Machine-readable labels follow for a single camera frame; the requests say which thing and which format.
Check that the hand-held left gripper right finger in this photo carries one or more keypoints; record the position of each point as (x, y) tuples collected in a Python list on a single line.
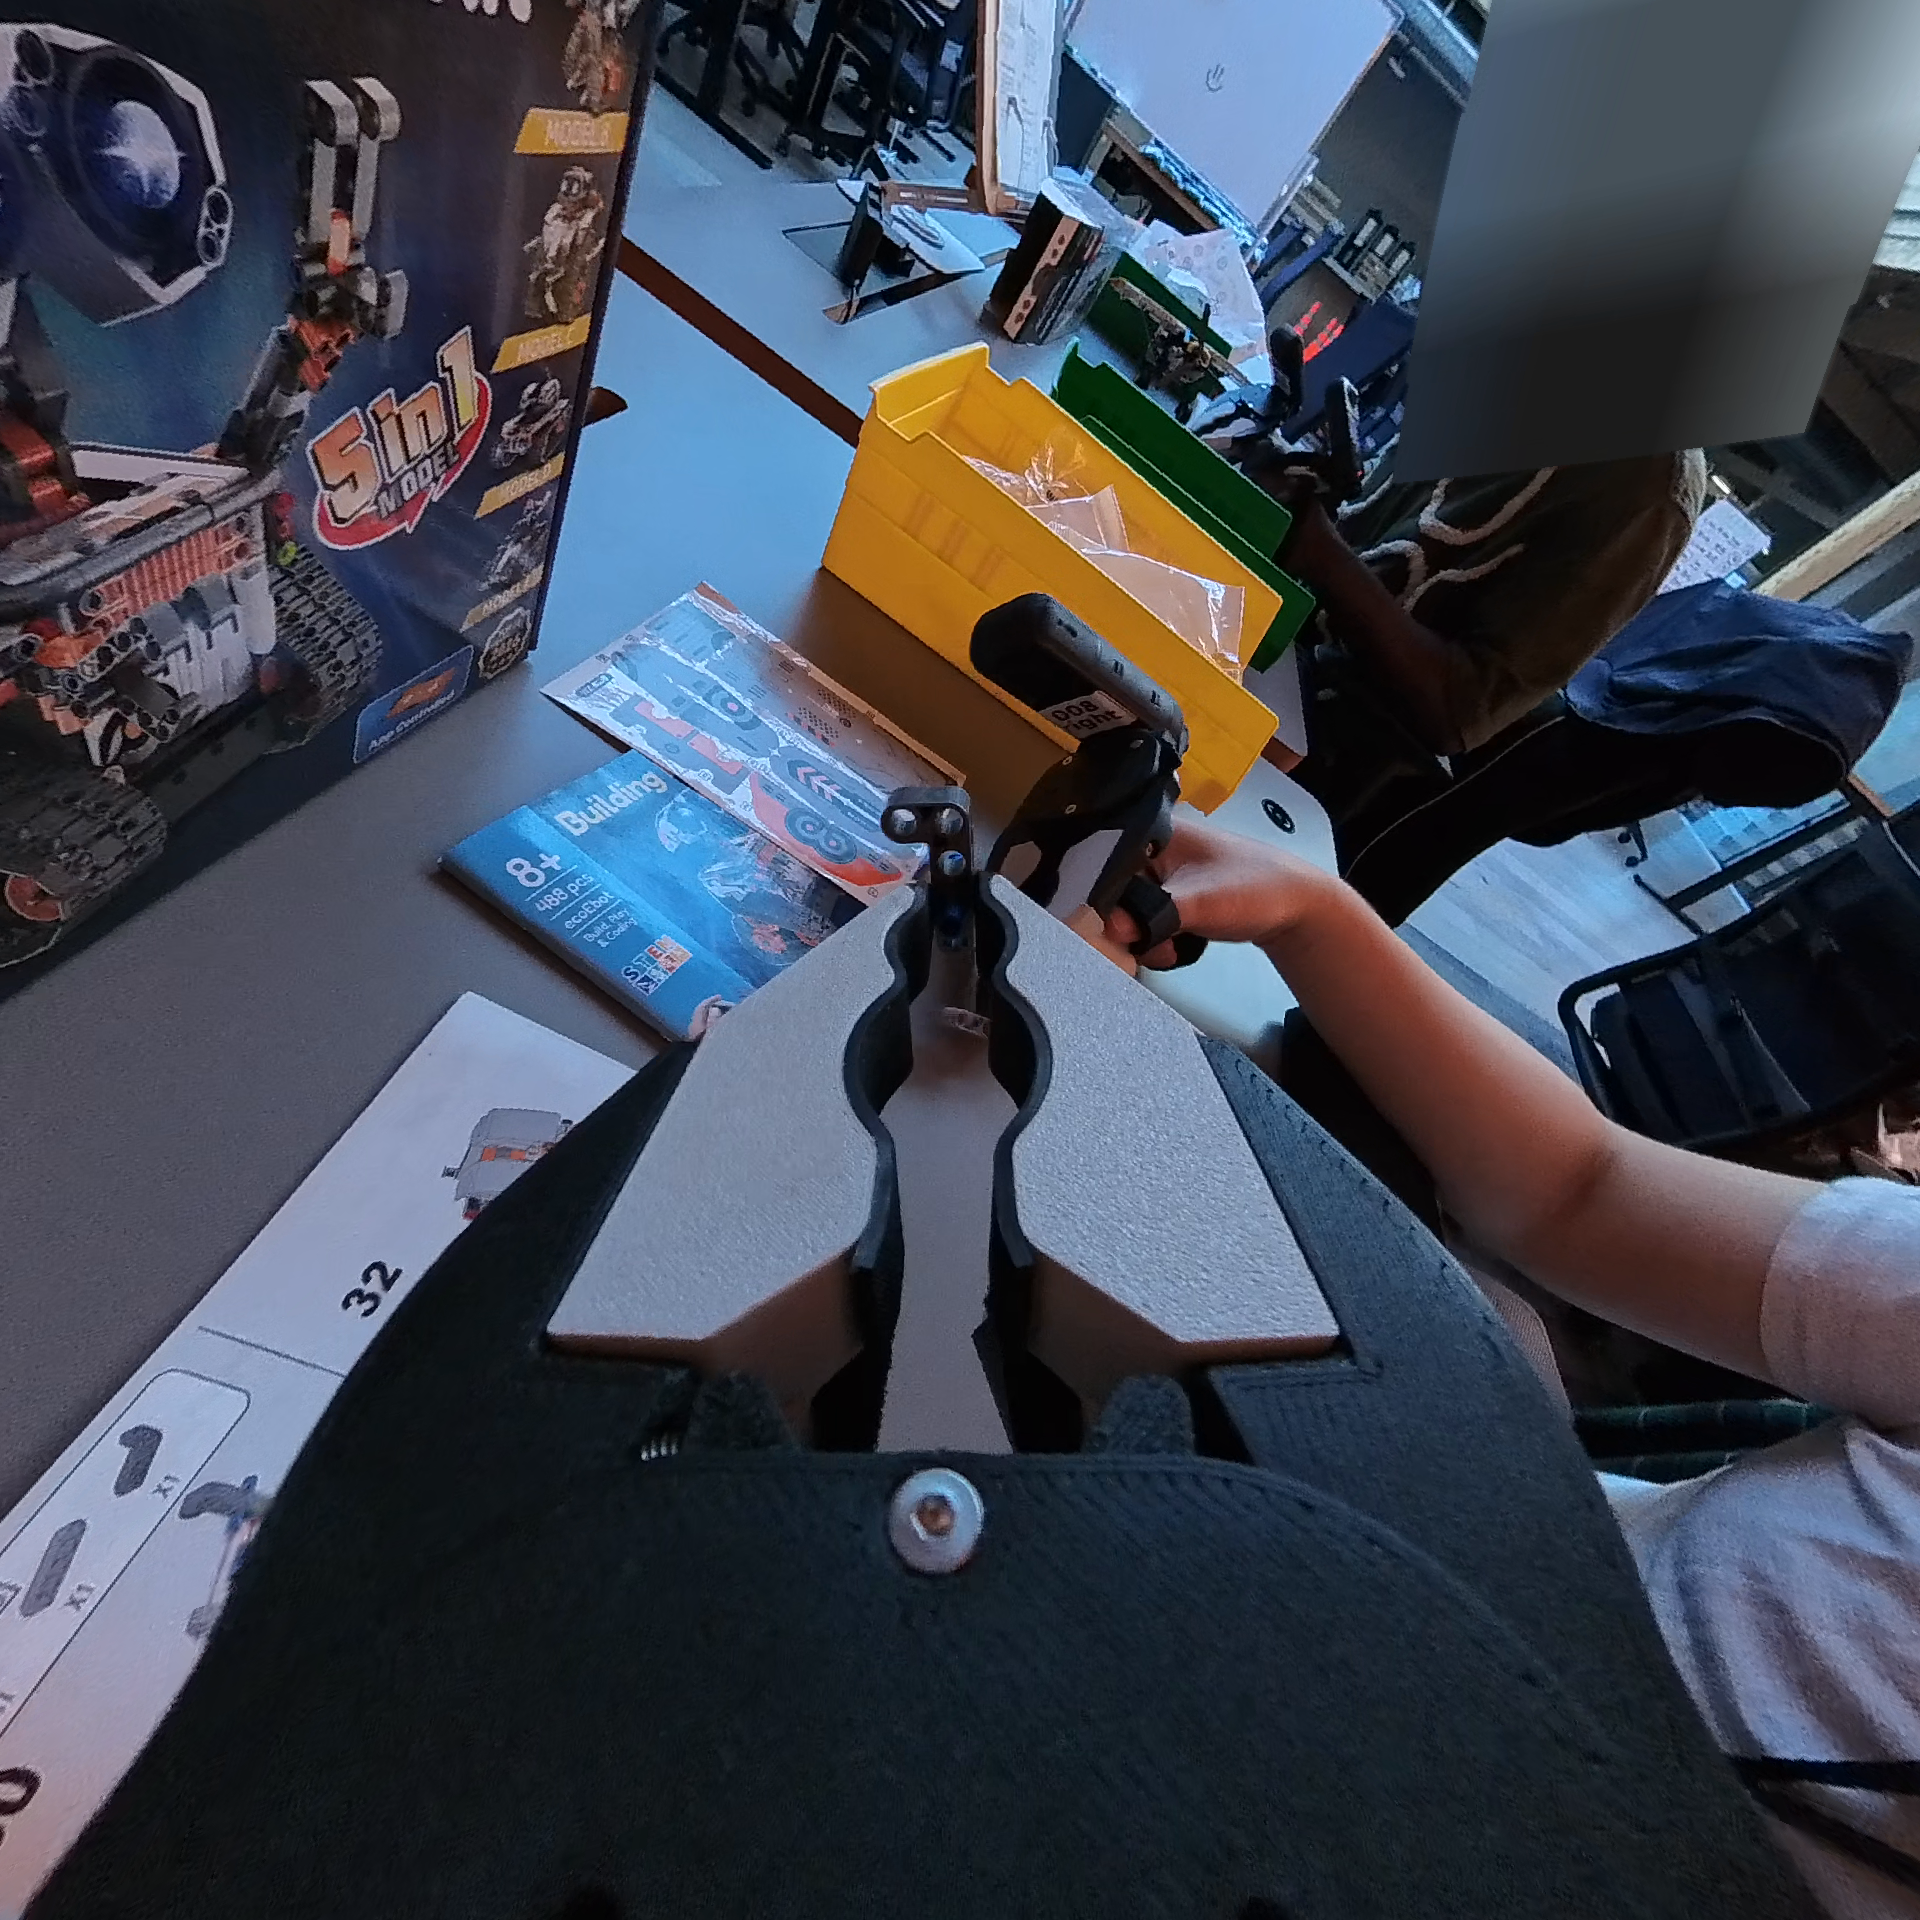
[(1171, 1172)]

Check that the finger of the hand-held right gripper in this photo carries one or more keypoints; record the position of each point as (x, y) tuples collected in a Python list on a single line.
[(1079, 870)]

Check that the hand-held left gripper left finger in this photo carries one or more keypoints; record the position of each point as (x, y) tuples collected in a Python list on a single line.
[(704, 1172)]

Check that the grey holed beam with blue pin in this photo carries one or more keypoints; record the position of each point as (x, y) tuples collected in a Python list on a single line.
[(921, 806)]

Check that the person's right forearm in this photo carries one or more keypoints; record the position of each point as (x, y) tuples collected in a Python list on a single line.
[(1499, 1079)]

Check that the grey desk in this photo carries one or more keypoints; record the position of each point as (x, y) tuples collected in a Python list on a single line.
[(225, 1051)]

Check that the person's right hand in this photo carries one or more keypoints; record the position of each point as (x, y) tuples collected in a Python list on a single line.
[(1243, 886)]

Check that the clear plastic bag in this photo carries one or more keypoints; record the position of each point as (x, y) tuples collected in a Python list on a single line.
[(1110, 541)]

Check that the yellow plastic bin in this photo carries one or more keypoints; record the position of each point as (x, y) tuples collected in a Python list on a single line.
[(960, 556)]

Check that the green plastic bin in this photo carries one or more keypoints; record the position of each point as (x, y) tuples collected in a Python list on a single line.
[(1142, 300), (1185, 451)]

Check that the blue instruction booklet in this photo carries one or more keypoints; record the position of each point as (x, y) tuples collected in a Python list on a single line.
[(630, 886)]

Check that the robot sticker sheet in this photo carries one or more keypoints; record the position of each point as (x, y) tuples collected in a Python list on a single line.
[(720, 704)]

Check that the black phone stand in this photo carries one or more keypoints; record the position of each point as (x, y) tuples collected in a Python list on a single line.
[(863, 235)]

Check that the grey table with wooden edge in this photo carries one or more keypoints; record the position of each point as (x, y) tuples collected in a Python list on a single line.
[(720, 224)]

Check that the wooden easel board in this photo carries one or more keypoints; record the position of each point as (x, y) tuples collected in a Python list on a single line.
[(1020, 107)]

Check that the black office chair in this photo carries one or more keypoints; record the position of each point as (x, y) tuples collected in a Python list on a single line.
[(1724, 1037)]

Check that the whiteboard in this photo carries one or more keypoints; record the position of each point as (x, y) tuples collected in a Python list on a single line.
[(1243, 107)]

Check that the open white instruction booklet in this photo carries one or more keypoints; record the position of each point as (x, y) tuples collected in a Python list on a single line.
[(180, 1424)]

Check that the dark green plaid cloth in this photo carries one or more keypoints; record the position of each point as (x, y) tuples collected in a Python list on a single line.
[(1695, 1424)]

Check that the navy jacket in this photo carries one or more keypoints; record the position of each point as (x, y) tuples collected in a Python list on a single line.
[(1724, 691)]

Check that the robot kit box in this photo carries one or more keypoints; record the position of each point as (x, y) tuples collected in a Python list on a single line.
[(299, 451)]

